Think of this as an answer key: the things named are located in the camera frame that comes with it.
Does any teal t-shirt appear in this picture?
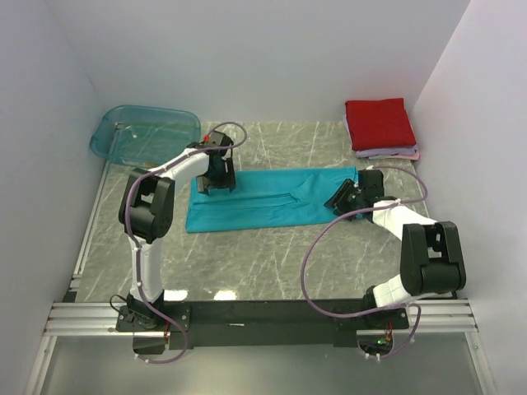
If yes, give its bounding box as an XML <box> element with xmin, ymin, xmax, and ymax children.
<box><xmin>185</xmin><ymin>167</ymin><xmax>358</xmax><ymax>233</ymax></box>

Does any teal transparent plastic basin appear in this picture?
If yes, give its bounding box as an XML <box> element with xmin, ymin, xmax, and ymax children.
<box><xmin>90</xmin><ymin>105</ymin><xmax>202</xmax><ymax>168</ymax></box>

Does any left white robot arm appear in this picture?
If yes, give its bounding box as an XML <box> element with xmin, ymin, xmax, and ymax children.
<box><xmin>119</xmin><ymin>130</ymin><xmax>236</xmax><ymax>331</ymax></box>

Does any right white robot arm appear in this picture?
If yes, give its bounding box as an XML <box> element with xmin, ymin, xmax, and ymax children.
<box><xmin>324</xmin><ymin>167</ymin><xmax>467</xmax><ymax>328</ymax></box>

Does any folded lavender t-shirt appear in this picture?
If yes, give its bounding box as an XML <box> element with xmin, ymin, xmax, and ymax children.
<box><xmin>344</xmin><ymin>116</ymin><xmax>418</xmax><ymax>158</ymax></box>

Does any folded pink t-shirt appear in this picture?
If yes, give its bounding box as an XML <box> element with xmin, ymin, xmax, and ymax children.
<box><xmin>369</xmin><ymin>151</ymin><xmax>420</xmax><ymax>161</ymax></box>

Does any folded red t-shirt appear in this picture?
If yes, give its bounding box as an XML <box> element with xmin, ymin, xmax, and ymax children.
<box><xmin>345</xmin><ymin>98</ymin><xmax>417</xmax><ymax>151</ymax></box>

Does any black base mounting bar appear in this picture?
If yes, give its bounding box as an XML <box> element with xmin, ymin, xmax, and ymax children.
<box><xmin>116</xmin><ymin>300</ymin><xmax>409</xmax><ymax>350</ymax></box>

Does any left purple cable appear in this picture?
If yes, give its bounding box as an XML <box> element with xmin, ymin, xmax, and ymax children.
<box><xmin>125</xmin><ymin>122</ymin><xmax>248</xmax><ymax>365</ymax></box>

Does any purple cable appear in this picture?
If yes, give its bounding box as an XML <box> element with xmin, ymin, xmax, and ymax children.
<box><xmin>125</xmin><ymin>122</ymin><xmax>248</xmax><ymax>365</ymax></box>
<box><xmin>300</xmin><ymin>165</ymin><xmax>429</xmax><ymax>361</ymax></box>

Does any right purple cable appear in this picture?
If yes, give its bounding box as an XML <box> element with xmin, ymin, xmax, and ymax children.
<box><xmin>300</xmin><ymin>165</ymin><xmax>429</xmax><ymax>361</ymax></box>

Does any aluminium rail frame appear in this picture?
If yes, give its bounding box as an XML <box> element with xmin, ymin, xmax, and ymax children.
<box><xmin>25</xmin><ymin>299</ymin><xmax>498</xmax><ymax>394</ymax></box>

